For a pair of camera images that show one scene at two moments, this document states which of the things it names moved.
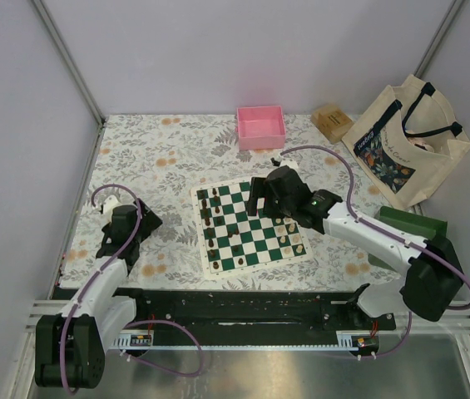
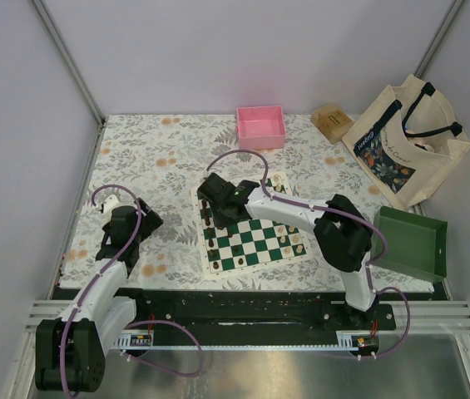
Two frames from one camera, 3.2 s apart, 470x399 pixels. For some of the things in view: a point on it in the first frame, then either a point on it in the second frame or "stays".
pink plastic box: x=262 y=127 stays
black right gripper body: x=273 y=205 to x=222 y=220
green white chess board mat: x=232 y=242 stays
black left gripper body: x=148 y=224 stays
